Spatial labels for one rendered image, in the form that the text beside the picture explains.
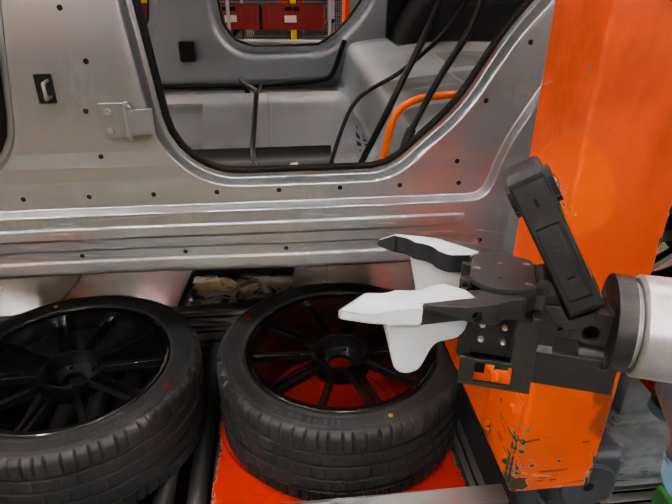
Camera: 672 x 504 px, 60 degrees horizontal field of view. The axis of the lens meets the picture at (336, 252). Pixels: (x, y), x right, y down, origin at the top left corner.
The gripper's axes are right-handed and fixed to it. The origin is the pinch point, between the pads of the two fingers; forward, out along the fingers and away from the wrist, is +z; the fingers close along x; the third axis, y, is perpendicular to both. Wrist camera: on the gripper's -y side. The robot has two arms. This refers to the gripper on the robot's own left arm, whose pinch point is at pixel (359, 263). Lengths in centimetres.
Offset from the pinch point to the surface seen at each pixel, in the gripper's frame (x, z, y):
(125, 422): 52, 62, 67
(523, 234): 57, -17, 14
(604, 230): 47, -27, 9
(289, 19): 428, 152, -25
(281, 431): 59, 28, 67
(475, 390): 73, -13, 57
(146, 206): 72, 65, 22
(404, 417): 69, 2, 64
